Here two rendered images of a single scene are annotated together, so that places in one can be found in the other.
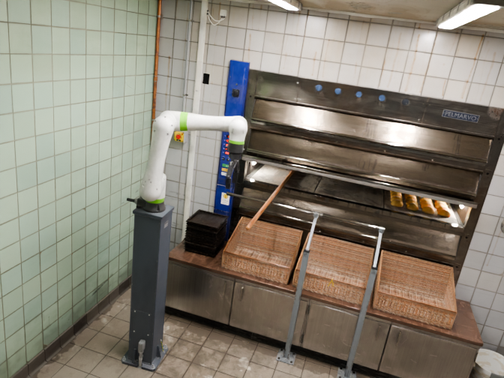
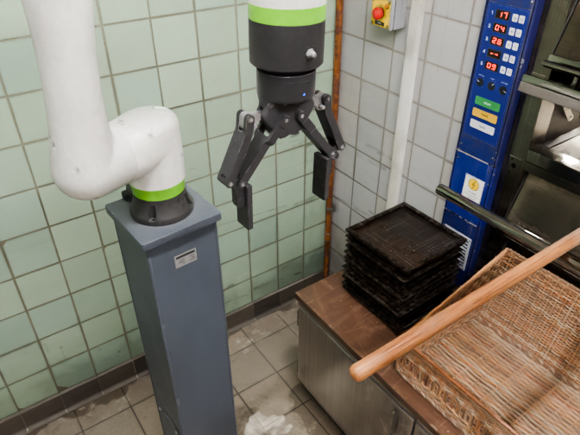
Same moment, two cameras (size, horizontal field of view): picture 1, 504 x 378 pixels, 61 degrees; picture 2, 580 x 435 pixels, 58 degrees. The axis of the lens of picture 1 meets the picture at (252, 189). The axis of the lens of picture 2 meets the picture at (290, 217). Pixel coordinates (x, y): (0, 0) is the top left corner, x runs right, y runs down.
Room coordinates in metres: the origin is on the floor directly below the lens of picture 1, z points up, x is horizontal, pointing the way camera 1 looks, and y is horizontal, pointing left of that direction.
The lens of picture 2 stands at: (2.00, -0.30, 1.90)
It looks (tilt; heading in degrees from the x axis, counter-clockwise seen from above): 35 degrees down; 41
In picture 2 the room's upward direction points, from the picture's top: straight up
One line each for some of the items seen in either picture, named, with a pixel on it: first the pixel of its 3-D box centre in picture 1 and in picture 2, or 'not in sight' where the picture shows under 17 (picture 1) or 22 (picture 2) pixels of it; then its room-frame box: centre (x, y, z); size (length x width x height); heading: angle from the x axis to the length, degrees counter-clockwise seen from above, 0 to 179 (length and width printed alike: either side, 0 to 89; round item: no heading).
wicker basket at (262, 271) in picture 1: (262, 248); (528, 362); (3.18, -0.16, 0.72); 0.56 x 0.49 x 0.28; 77
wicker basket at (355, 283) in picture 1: (334, 266); not in sight; (3.04, -0.73, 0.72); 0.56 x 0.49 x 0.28; 75
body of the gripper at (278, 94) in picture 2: (234, 159); (286, 100); (2.48, 0.13, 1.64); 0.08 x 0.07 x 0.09; 168
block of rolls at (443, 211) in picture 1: (418, 198); not in sight; (3.58, -1.46, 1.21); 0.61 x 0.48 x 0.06; 166
